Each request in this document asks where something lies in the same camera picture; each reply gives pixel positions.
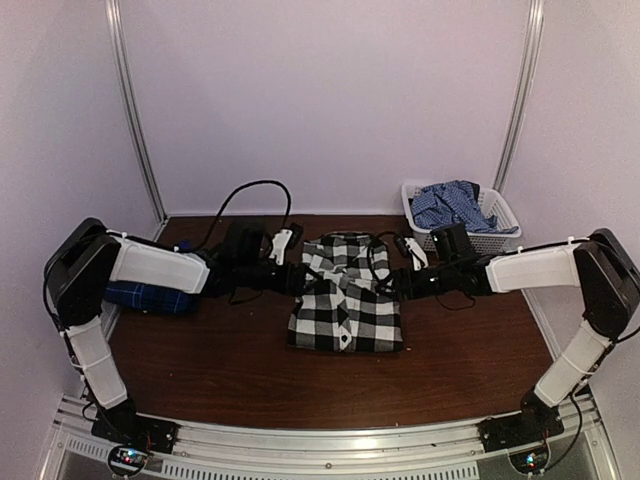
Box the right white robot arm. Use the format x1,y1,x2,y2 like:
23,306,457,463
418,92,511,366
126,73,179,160
386,224,639,442

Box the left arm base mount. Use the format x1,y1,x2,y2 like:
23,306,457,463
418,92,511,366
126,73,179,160
91,417,179,454

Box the circuit board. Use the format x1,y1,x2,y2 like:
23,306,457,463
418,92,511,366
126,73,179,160
107,445,149,476
509,450,549,475

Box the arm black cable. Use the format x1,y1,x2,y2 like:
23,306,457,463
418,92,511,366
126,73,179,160
199,179,292,251
367,230,479,311

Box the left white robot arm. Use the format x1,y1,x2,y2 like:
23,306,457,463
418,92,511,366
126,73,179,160
43,218,306,444

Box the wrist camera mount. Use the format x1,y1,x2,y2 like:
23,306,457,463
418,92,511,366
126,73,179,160
394,235,429,271
269,223,304,266

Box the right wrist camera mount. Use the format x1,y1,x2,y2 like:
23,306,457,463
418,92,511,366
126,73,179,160
394,235,429,271

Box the light blue checked shirt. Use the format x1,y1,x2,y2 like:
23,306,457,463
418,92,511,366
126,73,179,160
410,180,519,234

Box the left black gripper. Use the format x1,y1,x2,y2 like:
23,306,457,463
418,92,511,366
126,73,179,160
237,259,324,298

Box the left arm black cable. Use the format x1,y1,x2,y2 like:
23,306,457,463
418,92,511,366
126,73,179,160
199,179,292,251

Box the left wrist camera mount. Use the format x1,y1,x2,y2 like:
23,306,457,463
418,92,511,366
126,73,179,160
269,223,304,266

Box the aluminium frame post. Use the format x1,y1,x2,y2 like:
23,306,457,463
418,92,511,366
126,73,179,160
104,0,168,224
493,0,545,192

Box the black white checked shirt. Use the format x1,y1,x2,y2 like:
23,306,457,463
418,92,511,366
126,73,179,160
287,232,404,353

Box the white plastic laundry basket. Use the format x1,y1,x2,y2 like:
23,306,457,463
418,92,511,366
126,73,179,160
401,182,524,254

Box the aluminium front rail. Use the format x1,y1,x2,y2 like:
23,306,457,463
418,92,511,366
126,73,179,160
36,393,621,479

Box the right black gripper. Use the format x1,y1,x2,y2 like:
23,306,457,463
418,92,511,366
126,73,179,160
375,261,458,303

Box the left aluminium frame post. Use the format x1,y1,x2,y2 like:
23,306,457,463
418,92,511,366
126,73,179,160
104,0,168,224

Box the blue plaid shirt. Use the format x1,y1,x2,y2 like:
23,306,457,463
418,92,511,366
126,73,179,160
103,242,201,317

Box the right aluminium frame post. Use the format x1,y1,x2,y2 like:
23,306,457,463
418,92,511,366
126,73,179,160
493,0,545,192

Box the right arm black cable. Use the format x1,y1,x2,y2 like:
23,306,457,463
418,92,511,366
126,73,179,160
367,230,479,311

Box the left circuit board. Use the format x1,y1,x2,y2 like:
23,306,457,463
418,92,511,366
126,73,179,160
107,445,149,476

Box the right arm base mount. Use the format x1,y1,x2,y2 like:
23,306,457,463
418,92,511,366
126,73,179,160
477,414,564,453

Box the right circuit board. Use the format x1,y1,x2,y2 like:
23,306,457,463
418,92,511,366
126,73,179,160
509,450,549,475

